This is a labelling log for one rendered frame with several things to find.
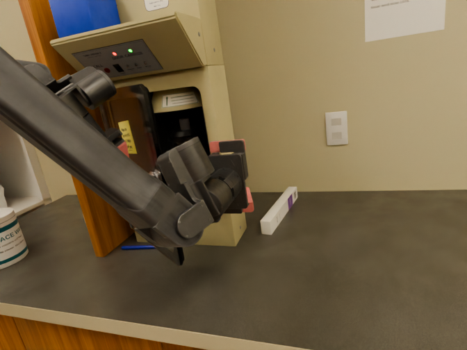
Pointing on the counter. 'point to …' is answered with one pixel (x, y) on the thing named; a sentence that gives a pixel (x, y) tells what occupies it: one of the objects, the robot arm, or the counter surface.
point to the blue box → (83, 15)
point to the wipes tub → (10, 239)
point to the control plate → (94, 55)
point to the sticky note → (127, 136)
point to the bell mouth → (176, 99)
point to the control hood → (169, 30)
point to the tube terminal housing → (207, 81)
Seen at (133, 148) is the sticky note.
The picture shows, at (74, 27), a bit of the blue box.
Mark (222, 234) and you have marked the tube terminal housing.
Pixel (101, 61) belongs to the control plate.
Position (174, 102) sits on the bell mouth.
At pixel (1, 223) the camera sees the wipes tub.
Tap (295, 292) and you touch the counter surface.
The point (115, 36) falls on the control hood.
